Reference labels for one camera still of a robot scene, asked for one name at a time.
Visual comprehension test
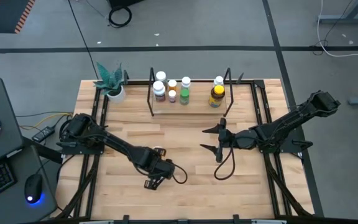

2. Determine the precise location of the black power adapter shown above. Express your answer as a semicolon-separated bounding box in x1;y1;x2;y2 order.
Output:
31;126;56;143

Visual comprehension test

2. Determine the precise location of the clear gummy bottle white cap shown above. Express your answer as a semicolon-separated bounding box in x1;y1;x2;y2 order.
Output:
152;80;167;103

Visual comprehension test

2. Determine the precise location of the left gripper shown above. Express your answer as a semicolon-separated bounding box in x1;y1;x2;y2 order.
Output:
144;147;176;190

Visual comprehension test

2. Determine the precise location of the black wire shelf wooden board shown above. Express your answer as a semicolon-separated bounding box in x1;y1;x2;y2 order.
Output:
147;67;235;118

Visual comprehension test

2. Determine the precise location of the white floor cable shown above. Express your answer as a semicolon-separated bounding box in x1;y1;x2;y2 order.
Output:
316;0;358;58

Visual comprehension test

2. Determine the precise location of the yellow fish oil bottle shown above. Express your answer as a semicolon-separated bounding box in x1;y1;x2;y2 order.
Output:
208;84;226;109

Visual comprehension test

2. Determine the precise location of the black mat orange striped edge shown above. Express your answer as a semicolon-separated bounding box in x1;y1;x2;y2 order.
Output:
0;0;36;35

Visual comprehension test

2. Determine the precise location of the dark grey side desk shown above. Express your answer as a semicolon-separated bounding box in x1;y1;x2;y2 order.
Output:
0;77;58;224

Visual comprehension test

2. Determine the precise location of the potted green snake plant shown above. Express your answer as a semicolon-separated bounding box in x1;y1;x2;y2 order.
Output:
93;61;127;105

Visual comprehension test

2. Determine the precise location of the black laptop with keys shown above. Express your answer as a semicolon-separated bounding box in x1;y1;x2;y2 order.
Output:
0;77;24;169

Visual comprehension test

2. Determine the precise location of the coiled black cable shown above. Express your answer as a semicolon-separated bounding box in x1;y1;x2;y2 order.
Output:
108;5;133;29

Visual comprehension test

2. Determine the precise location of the black computer mouse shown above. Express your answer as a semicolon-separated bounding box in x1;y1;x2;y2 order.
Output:
24;173;44;205

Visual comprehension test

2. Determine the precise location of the yellow cable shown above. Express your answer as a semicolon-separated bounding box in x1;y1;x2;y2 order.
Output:
20;112;74;131

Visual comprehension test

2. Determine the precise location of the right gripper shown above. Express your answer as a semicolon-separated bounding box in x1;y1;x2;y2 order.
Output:
200;118;241;163

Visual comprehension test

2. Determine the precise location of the black aluminium table frame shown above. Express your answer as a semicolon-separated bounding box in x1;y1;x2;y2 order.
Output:
56;70;316;224

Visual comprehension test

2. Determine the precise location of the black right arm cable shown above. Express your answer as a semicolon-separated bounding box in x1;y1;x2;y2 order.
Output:
213;145;236;181

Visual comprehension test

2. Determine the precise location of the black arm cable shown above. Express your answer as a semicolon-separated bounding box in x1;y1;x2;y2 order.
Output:
166;161;188;185
213;145;236;181

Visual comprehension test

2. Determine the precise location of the green supplement bottle green cap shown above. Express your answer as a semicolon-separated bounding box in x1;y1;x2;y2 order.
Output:
179;88;190;106

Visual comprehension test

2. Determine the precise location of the black floor tape strip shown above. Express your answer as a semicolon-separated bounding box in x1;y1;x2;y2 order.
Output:
0;45;358;54
261;0;325;218

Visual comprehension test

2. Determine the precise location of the thin black floor cable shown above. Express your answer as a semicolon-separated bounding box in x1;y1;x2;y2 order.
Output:
68;0;101;80

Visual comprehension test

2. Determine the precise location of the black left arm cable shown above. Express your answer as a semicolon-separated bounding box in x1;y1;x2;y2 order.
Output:
166;161;188;185

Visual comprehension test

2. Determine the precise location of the black equipment base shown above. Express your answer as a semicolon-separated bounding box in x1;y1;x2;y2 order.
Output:
106;0;145;9

